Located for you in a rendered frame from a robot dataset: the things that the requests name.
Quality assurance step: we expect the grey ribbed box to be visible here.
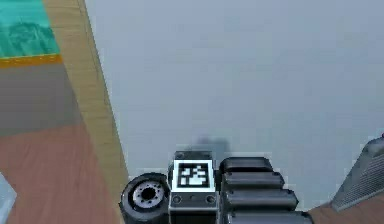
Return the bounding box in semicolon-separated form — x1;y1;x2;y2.
331;133;384;213

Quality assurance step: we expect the light wooden door frame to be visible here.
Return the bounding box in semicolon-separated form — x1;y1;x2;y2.
42;0;131;224

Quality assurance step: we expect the pale grey block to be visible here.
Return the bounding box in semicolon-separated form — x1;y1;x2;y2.
0;172;18;224

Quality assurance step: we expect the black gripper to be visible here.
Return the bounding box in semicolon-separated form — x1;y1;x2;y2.
118;172;172;224

